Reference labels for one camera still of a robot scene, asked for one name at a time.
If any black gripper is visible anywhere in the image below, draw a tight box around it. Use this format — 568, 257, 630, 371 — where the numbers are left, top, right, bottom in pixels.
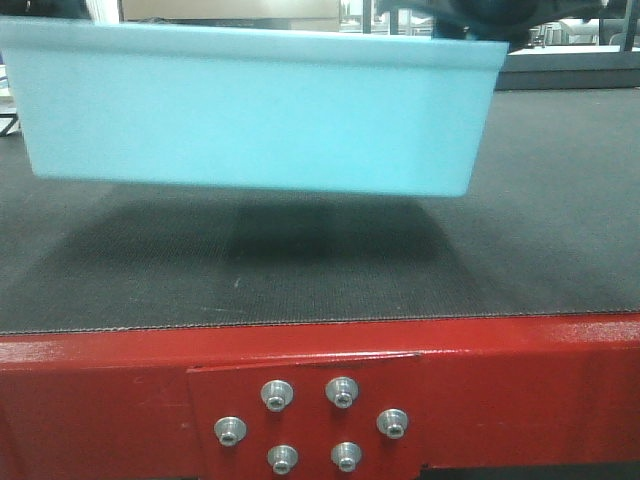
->
376, 0, 600, 43

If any light blue plastic bin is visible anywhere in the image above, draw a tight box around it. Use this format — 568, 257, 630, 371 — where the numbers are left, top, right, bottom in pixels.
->
1, 16, 508, 197

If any black conveyor belt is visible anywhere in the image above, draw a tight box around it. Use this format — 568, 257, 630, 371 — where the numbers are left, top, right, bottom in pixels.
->
1, 89, 639, 334

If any silver flange bolt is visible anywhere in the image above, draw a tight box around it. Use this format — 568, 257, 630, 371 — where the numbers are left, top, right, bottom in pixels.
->
267, 444, 299, 475
213, 416, 247, 447
331, 441, 362, 473
376, 408, 409, 440
260, 379, 294, 412
325, 376, 359, 409

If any red bolted bracket plate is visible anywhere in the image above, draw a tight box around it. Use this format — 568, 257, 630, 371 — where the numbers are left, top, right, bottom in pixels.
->
187, 355, 422, 479

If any red conveyor frame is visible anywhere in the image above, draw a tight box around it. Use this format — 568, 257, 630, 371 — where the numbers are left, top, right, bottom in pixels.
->
1, 313, 639, 479

